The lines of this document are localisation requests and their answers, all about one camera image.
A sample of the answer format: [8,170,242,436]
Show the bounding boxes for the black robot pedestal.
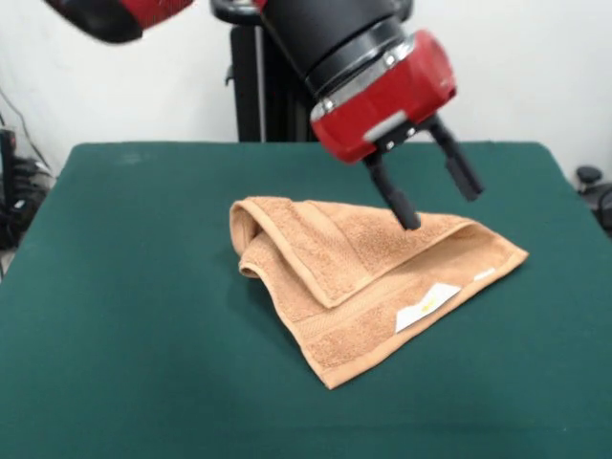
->
[209,0,415,143]

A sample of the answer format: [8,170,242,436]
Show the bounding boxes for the tan terry washcloth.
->
[229,194,531,391]

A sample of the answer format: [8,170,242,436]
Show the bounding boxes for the dark green table cloth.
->
[0,141,612,459]

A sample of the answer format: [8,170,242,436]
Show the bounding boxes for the black office chair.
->
[575,164,612,240]

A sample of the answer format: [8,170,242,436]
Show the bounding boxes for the grey wall cable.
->
[0,88,54,178]

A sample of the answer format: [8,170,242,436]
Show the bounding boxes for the black electrical equipment pile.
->
[0,126,58,252]

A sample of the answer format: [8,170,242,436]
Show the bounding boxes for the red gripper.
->
[309,29,487,231]

